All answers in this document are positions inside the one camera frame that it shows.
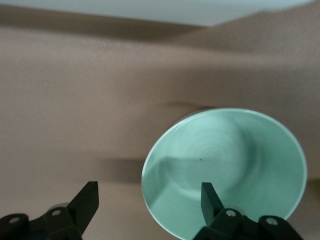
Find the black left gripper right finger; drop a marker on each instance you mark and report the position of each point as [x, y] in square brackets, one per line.
[211, 207]

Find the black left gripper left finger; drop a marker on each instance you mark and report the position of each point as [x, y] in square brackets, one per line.
[82, 207]

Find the light green plastic cup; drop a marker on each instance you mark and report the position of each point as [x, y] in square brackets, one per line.
[225, 150]

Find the translucent white plastic box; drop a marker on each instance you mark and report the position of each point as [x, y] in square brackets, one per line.
[150, 7]

